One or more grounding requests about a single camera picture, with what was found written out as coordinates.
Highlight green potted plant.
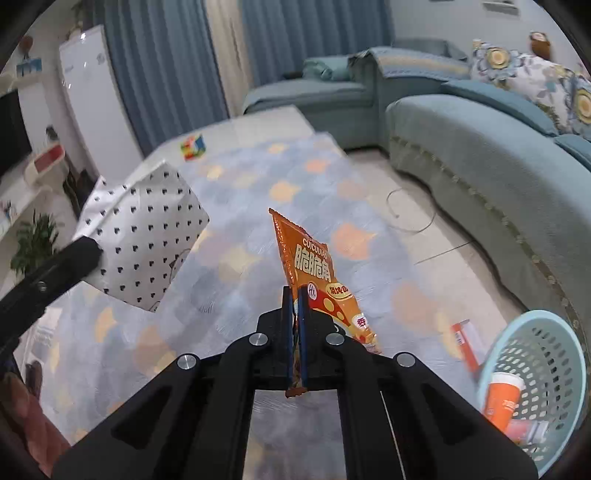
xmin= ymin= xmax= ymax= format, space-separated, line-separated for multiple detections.
xmin=10 ymin=210 xmax=63 ymax=278

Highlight red white appliance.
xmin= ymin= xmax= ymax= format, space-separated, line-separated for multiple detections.
xmin=24 ymin=143 xmax=65 ymax=185

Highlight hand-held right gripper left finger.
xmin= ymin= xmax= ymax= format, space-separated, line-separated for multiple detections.
xmin=52 ymin=286 xmax=297 ymax=480

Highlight orange snack packet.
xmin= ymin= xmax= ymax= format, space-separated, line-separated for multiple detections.
xmin=269 ymin=208 xmax=383 ymax=398

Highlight white television cabinet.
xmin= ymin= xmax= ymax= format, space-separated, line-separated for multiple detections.
xmin=0 ymin=152 xmax=70 ymax=259

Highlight orange paper cup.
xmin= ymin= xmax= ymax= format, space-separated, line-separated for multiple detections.
xmin=482 ymin=371 xmax=527 ymax=430

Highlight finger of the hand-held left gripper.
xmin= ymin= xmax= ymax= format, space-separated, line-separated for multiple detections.
xmin=0 ymin=236 xmax=103 ymax=343

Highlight blue sofa cushion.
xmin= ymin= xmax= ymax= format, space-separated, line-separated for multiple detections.
xmin=554 ymin=134 xmax=591 ymax=171
xmin=441 ymin=79 xmax=559 ymax=137

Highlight beige sheer curtain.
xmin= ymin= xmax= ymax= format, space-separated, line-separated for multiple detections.
xmin=203 ymin=0 xmax=254 ymax=116

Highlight orange white box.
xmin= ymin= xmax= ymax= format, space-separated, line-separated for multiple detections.
xmin=450 ymin=318 xmax=488 ymax=381

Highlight black floor cable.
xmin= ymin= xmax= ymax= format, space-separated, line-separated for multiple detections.
xmin=413 ymin=240 xmax=476 ymax=266

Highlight brown stuffed toy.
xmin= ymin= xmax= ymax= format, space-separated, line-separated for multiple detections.
xmin=529 ymin=31 xmax=552 ymax=58

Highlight white standing air conditioner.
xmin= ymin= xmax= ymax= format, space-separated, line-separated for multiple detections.
xmin=58 ymin=24 xmax=144 ymax=178

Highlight light blue plastic basket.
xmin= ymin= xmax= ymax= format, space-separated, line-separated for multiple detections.
xmin=475 ymin=309 xmax=587 ymax=478

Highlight person's left hand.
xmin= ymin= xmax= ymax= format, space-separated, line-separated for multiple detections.
xmin=0 ymin=362 xmax=70 ymax=478

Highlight folded teal blanket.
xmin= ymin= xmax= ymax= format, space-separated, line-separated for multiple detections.
xmin=302 ymin=58 xmax=349 ymax=81

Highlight white dotted paper bag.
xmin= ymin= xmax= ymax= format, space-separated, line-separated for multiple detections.
xmin=74 ymin=159 xmax=211 ymax=313

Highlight black television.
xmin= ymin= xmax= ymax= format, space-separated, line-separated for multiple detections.
xmin=0 ymin=89 xmax=33 ymax=178

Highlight colourful puzzle cube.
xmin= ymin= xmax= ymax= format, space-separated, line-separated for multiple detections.
xmin=180 ymin=134 xmax=207 ymax=161

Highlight patterned grey tablecloth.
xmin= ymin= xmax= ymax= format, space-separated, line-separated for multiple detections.
xmin=39 ymin=131 xmax=462 ymax=480

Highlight looped floor cable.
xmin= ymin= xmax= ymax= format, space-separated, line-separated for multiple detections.
xmin=385 ymin=187 xmax=437 ymax=234

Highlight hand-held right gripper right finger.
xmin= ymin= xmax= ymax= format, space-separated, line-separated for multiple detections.
xmin=298 ymin=286 xmax=540 ymax=480

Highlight teal fabric sofa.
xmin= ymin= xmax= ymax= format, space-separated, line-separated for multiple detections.
xmin=242 ymin=37 xmax=591 ymax=319

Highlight blue curtain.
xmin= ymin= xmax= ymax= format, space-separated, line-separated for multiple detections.
xmin=104 ymin=0 xmax=232 ymax=158
xmin=240 ymin=0 xmax=395 ymax=90

